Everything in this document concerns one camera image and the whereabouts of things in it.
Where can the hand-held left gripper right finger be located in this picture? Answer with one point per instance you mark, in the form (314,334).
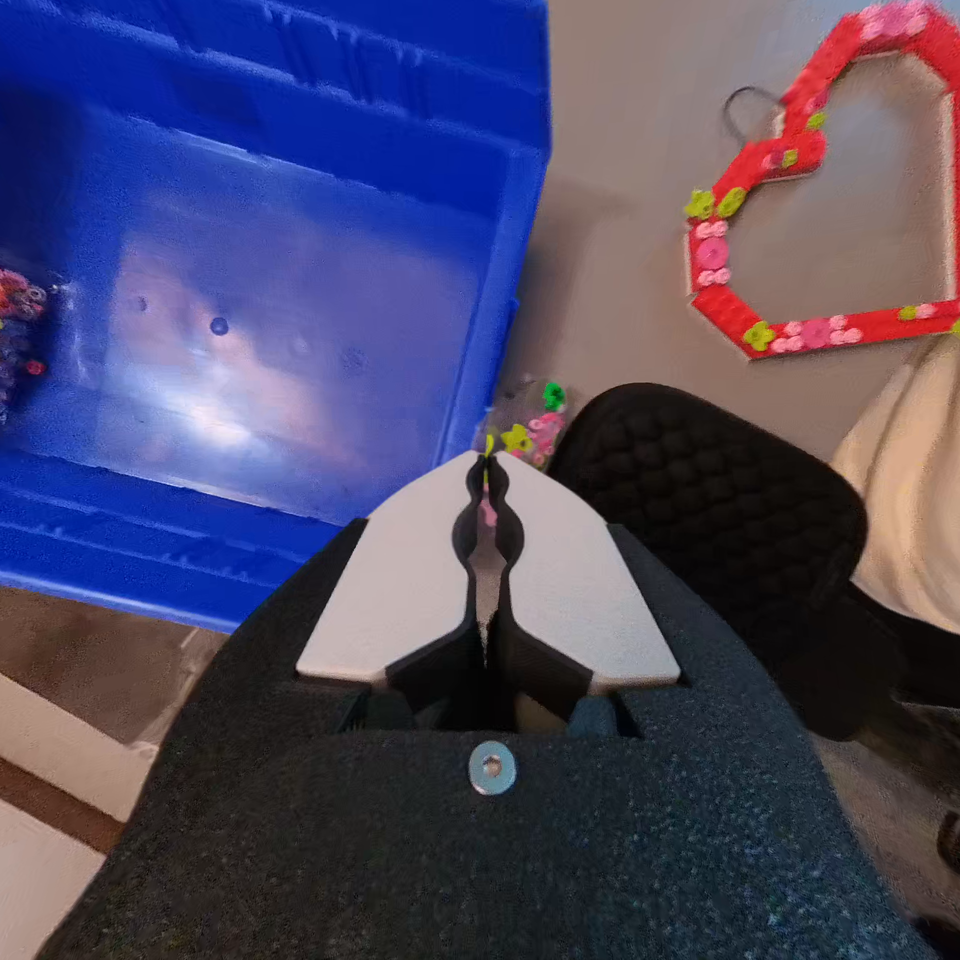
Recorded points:
(577,600)

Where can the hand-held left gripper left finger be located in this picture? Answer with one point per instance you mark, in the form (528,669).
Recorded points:
(397,592)

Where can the small clear bag of beads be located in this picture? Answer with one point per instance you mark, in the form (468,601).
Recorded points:
(536,435)

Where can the blue plastic bin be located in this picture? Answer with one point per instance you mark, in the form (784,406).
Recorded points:
(285,247)

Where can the grey desk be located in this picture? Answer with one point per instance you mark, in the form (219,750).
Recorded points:
(630,150)

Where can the person's white clothing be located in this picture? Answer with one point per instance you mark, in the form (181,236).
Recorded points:
(911,487)

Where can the red heart-shaped bead frame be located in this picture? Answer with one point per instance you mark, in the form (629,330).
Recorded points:
(757,187)

